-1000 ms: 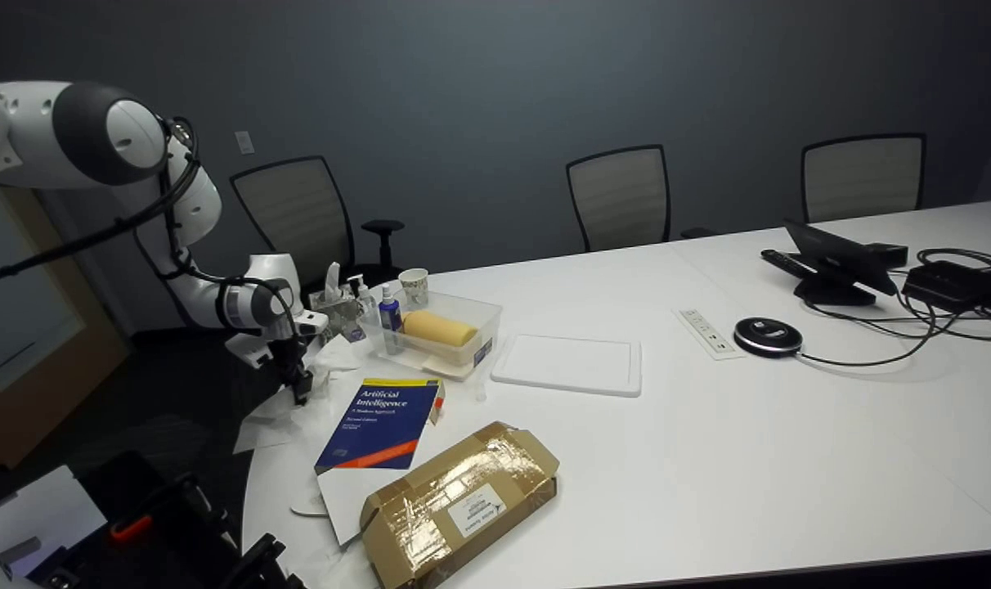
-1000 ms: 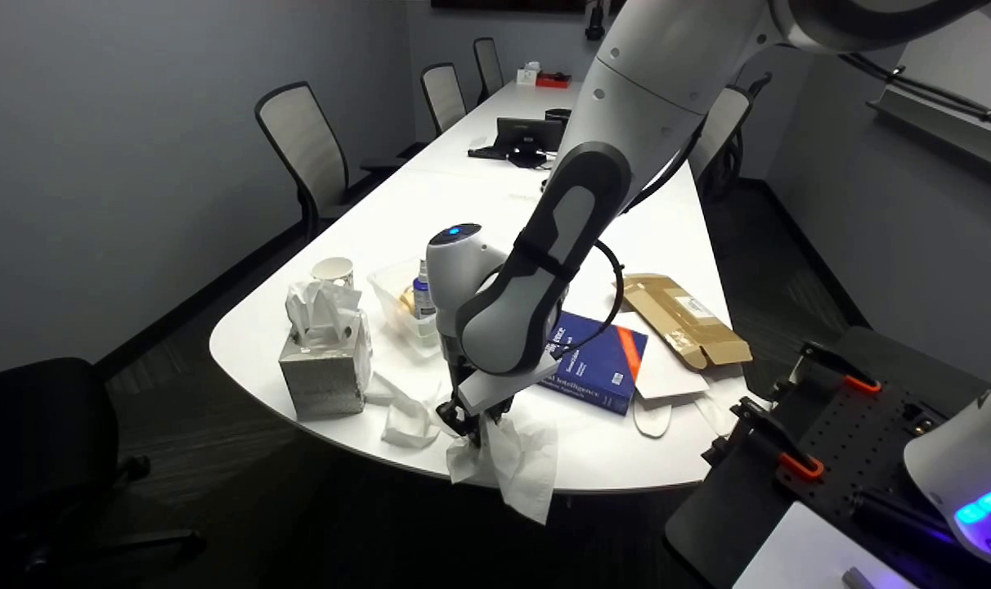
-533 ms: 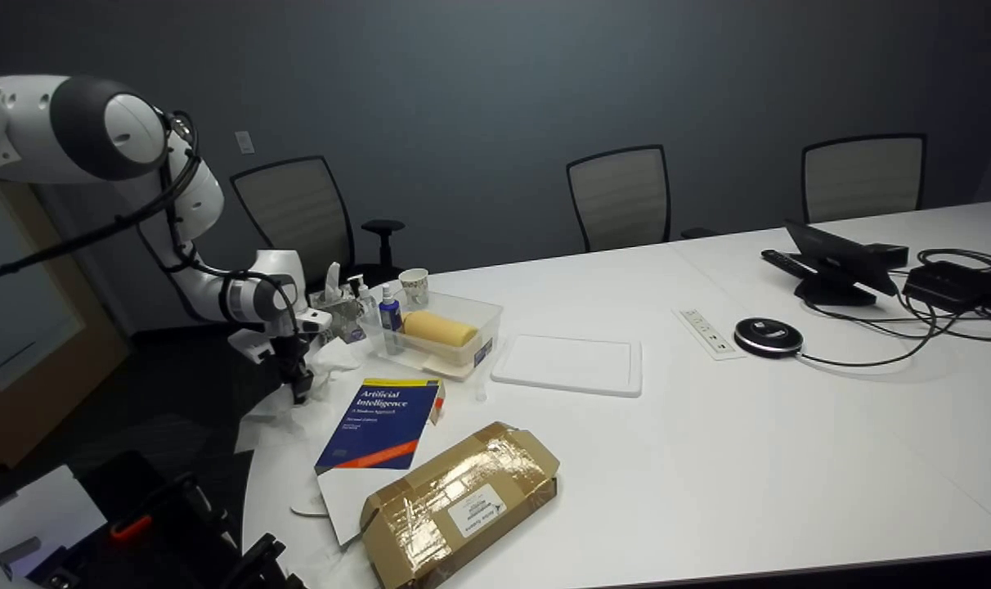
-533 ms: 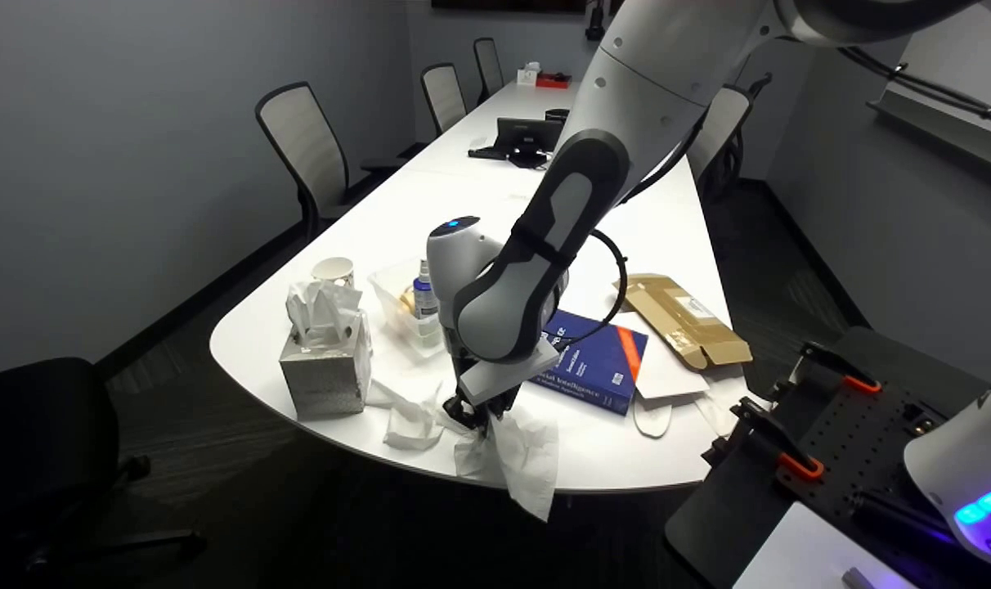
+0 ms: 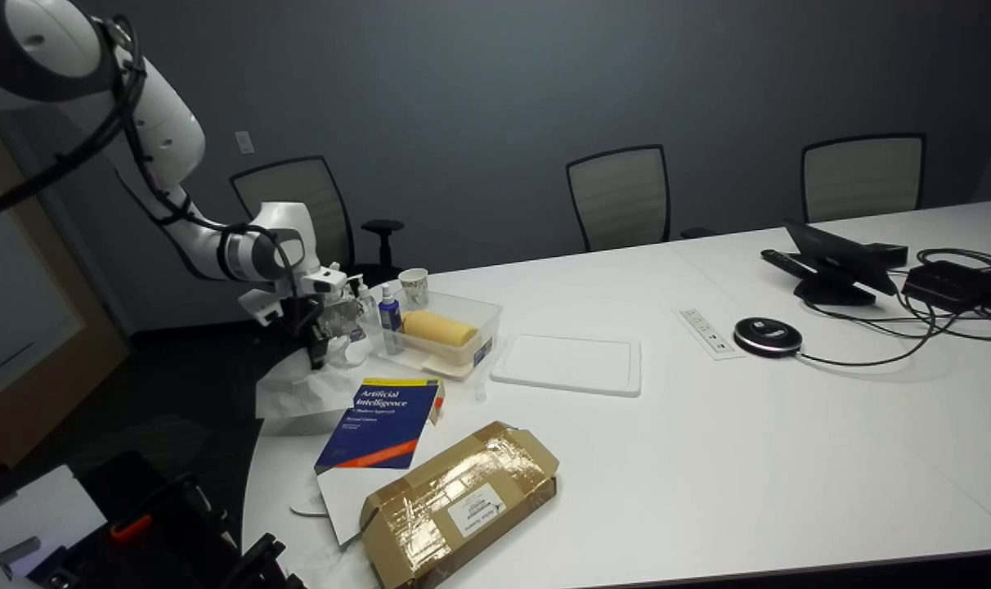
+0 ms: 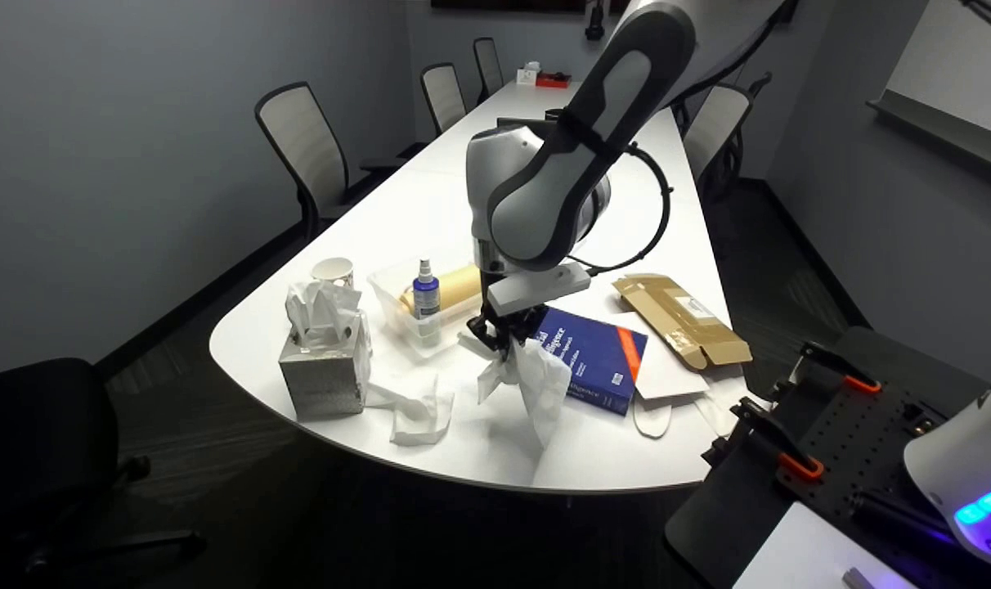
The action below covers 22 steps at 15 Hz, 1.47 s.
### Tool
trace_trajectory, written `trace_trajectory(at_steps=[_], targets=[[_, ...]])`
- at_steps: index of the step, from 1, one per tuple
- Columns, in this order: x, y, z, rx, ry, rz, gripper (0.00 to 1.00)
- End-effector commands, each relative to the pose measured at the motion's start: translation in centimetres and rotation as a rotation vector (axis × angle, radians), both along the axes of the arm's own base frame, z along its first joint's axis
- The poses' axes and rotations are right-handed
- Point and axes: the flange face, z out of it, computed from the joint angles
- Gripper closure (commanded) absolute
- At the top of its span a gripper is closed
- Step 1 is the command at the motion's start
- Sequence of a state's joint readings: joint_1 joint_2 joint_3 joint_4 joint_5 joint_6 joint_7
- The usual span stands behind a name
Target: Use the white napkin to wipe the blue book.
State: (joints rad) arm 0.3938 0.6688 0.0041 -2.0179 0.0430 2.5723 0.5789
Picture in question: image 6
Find mesh back office chair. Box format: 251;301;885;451
683;82;757;184
251;79;357;238
420;60;471;139
469;34;509;97

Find black office chair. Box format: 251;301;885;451
0;356;208;589

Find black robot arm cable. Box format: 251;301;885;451
566;140;677;276

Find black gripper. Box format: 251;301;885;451
465;301;551;360

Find blue book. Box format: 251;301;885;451
531;304;651;420

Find white paper sheet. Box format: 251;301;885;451
734;497;922;589

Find grey tissue box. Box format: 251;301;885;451
275;276;375;421

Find black breadboard plate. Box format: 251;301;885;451
660;323;991;589

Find white paper envelope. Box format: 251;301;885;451
629;344;715;407

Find clear plastic cup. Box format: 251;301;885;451
364;374;458;448

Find clear plastic container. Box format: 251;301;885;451
364;266;487;364

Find wall whiteboard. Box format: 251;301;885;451
868;0;991;184

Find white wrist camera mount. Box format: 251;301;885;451
483;259;594;322

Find yellow sponge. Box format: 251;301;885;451
439;262;483;316

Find black orange bar clamp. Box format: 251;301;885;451
788;337;885;401
727;394;830;484

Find small blue spray bottle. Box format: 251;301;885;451
408;257;444;322

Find white robot base blue light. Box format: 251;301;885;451
898;356;991;577

